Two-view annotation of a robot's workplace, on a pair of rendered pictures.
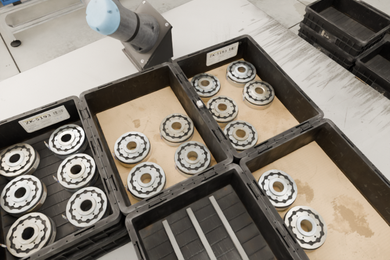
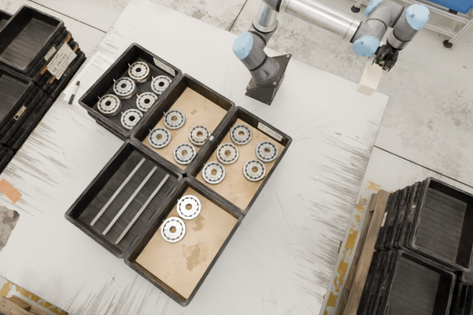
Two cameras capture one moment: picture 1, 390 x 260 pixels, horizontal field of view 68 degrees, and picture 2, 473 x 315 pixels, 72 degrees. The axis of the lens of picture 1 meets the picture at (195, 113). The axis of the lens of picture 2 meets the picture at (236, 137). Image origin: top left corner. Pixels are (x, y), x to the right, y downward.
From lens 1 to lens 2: 0.89 m
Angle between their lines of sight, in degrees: 28
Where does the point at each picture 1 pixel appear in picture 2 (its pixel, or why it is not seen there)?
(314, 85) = (311, 211)
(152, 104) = (212, 112)
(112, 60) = not seen: hidden behind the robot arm
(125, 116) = (194, 103)
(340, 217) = (191, 249)
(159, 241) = (134, 162)
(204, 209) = (160, 175)
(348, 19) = (457, 226)
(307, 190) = (199, 226)
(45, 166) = (144, 85)
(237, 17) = (352, 124)
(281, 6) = not seen: outside the picture
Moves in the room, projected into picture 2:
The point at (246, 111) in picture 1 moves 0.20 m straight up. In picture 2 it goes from (238, 169) to (240, 156)
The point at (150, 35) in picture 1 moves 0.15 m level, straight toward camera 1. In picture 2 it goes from (261, 79) to (237, 95)
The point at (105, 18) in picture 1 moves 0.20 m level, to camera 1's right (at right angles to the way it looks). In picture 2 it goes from (238, 49) to (260, 83)
